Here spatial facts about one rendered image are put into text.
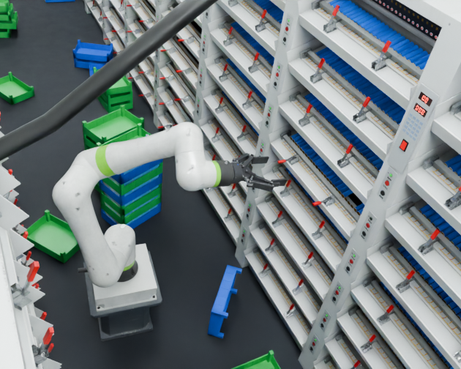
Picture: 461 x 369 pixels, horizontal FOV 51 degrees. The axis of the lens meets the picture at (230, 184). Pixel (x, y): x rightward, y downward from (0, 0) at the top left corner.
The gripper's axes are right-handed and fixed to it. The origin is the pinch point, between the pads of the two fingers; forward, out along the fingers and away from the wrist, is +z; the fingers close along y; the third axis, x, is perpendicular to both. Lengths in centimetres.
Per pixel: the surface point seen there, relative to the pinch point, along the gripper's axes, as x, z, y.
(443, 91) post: 57, 7, 39
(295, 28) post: 44, 10, -30
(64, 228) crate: -114, -44, -93
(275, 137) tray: -5.8, 22.1, -30.0
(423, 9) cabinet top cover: 72, 3, 23
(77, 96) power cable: 63, -95, 58
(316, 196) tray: -8.6, 20.8, 7.0
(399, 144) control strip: 36, 11, 33
